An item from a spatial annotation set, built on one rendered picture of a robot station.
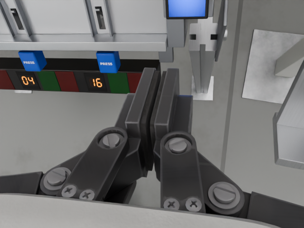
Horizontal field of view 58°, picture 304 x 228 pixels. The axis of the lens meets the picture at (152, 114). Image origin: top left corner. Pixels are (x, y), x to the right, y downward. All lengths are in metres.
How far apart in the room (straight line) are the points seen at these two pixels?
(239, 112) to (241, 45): 0.25
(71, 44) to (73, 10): 0.04
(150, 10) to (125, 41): 0.05
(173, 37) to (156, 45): 0.02
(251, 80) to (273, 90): 0.08
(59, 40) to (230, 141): 0.80
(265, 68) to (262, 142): 0.27
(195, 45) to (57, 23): 0.19
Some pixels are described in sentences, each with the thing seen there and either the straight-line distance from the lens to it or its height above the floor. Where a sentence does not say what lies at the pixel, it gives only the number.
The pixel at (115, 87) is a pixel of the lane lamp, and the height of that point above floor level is 0.65.
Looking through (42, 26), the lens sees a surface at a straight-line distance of 0.39.
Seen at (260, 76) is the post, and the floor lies 0.01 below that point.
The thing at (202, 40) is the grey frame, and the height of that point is 0.64.
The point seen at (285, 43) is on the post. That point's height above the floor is 0.01.
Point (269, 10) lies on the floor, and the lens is 1.14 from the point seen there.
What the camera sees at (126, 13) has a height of 0.74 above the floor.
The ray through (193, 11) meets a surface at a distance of 0.28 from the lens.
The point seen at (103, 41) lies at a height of 0.74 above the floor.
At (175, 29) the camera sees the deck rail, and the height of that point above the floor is 0.74.
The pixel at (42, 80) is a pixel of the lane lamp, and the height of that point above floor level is 0.66.
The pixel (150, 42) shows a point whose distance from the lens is 0.32.
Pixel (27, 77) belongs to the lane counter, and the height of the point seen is 0.66.
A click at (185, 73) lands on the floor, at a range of 1.06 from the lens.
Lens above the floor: 1.04
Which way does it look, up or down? 80 degrees down
